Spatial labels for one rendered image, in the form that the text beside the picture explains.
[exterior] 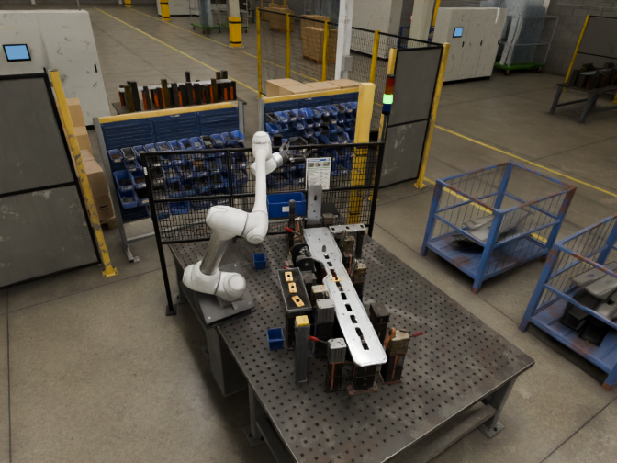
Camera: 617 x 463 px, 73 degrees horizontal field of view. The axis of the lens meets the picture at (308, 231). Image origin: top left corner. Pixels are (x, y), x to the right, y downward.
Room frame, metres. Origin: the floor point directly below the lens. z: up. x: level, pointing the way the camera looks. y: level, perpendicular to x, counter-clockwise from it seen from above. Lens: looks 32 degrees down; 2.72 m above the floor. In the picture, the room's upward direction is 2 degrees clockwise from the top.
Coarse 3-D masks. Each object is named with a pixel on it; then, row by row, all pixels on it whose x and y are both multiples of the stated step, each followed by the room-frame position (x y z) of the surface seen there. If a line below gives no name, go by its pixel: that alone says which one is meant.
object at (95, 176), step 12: (72, 156) 4.65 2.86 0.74; (84, 156) 4.66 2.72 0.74; (84, 168) 4.33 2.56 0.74; (96, 168) 4.33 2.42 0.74; (96, 180) 4.22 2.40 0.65; (96, 192) 4.20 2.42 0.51; (108, 192) 4.29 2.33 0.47; (96, 204) 4.18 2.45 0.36; (108, 204) 4.27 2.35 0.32; (108, 216) 4.25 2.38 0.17; (108, 228) 4.21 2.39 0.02
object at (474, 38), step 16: (448, 16) 12.86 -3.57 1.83; (464, 16) 13.08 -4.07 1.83; (480, 16) 13.46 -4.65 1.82; (496, 16) 13.83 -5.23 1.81; (448, 32) 12.81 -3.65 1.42; (464, 32) 13.16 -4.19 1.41; (480, 32) 13.55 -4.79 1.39; (496, 32) 13.94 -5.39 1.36; (464, 48) 13.23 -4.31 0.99; (480, 48) 13.64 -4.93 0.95; (496, 48) 14.04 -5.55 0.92; (448, 64) 12.95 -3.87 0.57; (464, 64) 13.32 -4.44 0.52; (480, 64) 13.74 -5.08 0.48; (448, 80) 13.04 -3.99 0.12; (464, 80) 13.45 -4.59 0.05
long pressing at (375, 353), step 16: (320, 240) 2.65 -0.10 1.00; (320, 256) 2.43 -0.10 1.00; (336, 256) 2.44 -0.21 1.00; (336, 272) 2.26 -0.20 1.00; (336, 288) 2.08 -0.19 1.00; (352, 288) 2.09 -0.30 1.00; (336, 304) 1.93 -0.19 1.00; (352, 304) 1.94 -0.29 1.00; (368, 320) 1.81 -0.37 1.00; (352, 336) 1.67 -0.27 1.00; (368, 336) 1.68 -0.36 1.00; (352, 352) 1.56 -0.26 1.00; (368, 352) 1.56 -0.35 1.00; (384, 352) 1.57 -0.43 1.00
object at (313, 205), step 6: (312, 186) 2.89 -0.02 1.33; (318, 186) 2.90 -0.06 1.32; (312, 192) 2.89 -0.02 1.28; (318, 192) 2.90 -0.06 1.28; (312, 198) 2.89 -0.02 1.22; (318, 198) 2.90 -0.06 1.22; (312, 204) 2.89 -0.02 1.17; (318, 204) 2.90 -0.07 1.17; (312, 210) 2.89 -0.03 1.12; (318, 210) 2.90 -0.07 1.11; (312, 216) 2.89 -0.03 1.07; (318, 216) 2.90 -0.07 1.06; (312, 222) 2.89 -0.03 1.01; (318, 222) 2.90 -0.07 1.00
